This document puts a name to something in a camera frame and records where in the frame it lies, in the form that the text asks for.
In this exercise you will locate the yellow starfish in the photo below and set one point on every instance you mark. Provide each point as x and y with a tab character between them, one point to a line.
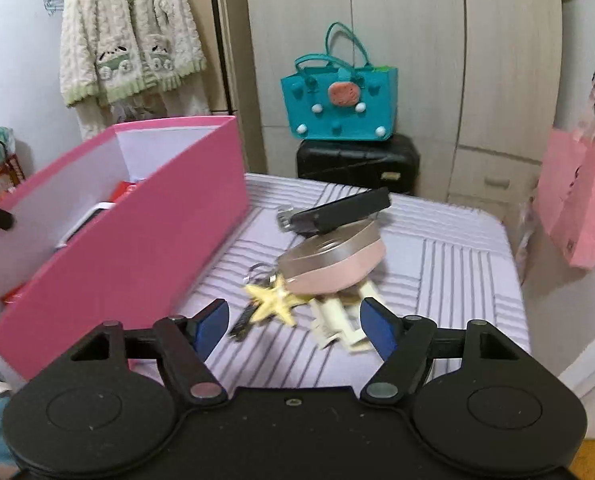
272	305

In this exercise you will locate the beige tall cabinet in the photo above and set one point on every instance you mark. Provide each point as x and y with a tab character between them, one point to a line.
227	60

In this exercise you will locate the pink round compact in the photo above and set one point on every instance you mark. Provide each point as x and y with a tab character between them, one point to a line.
327	270

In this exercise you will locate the black rectangular case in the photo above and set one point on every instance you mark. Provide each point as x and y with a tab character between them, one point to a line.
342	210

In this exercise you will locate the white fleece jacket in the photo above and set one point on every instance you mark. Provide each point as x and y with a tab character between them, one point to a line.
127	10

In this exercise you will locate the pink shopping bag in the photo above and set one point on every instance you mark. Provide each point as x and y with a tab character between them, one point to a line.
572	200

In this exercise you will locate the black suitcase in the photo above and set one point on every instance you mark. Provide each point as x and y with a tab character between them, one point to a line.
352	165

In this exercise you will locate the white mobile router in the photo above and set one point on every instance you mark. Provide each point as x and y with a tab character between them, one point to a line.
89	220

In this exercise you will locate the striped tablecloth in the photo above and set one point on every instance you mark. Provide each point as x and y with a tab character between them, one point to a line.
452	270

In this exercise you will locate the patterned gift bag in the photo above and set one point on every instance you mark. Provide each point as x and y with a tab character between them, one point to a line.
2	160

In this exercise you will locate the teal felt handbag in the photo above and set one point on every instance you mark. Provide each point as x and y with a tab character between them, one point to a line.
327	115

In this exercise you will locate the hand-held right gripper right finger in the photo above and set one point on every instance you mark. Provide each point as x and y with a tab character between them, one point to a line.
380	330

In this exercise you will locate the cream clip holder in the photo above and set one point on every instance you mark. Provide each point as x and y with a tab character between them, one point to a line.
332	320

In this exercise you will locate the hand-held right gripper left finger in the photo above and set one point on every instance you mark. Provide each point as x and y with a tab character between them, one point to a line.
212	327

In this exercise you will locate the beige wardrobe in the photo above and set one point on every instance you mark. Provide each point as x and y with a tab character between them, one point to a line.
427	60

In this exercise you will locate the pink cardboard box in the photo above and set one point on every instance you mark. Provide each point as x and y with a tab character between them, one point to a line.
127	270

